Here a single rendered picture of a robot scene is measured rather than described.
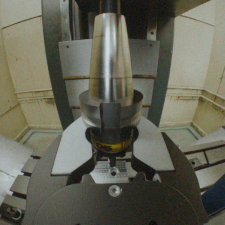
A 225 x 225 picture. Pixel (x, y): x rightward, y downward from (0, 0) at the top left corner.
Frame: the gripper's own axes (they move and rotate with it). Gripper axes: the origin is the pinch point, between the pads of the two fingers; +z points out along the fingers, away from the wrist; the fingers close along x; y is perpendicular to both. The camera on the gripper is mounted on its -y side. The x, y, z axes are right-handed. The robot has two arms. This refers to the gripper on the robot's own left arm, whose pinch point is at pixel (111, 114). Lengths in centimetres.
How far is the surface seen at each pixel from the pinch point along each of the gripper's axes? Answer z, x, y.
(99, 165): 10.7, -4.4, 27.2
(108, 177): 6.0, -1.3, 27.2
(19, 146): 39, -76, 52
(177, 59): 81, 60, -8
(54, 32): 46, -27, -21
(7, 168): 19, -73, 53
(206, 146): 21, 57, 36
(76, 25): 46, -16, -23
